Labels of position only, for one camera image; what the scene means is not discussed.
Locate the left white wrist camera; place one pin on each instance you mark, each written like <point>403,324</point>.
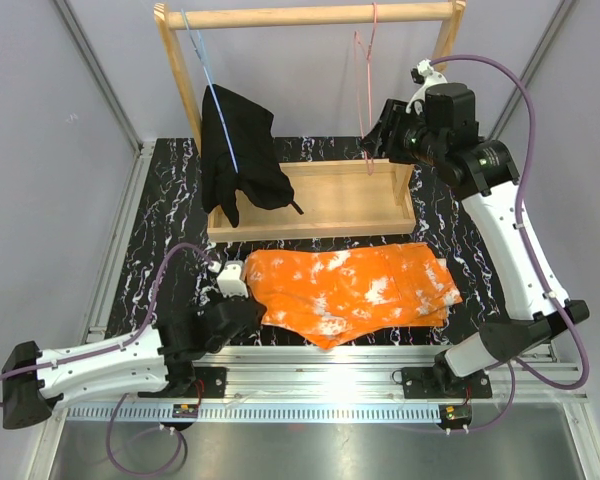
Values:
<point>230,278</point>

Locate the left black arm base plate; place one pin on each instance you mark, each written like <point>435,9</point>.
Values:
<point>212,382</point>

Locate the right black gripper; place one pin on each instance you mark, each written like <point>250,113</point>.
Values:
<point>397,120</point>

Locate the pink wire hanger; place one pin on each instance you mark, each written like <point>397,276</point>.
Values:
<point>363,73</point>

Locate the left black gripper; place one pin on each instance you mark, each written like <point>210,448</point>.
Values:
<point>260,309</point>

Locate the wooden clothes rack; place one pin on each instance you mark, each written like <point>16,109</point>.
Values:
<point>338,197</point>

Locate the black marble pattern mat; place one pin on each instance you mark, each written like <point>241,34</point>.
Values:
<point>170,212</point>

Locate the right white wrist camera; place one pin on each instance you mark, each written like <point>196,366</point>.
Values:
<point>426,76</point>

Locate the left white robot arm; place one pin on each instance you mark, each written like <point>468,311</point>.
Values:
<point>157,363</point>

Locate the black garment on hanger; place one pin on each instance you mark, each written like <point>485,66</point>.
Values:
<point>260,177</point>

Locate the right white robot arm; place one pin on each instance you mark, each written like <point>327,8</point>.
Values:
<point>485,180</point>

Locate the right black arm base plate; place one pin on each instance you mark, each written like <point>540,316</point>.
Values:
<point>424,383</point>

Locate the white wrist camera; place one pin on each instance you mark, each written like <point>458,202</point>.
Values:
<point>426,76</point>
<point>230,278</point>

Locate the orange tie-dye trousers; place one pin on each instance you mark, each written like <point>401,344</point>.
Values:
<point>332,298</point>

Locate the blue wire hanger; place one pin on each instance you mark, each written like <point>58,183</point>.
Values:
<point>198,44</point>

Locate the aluminium frame rail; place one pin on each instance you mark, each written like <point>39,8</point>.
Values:
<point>306,385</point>

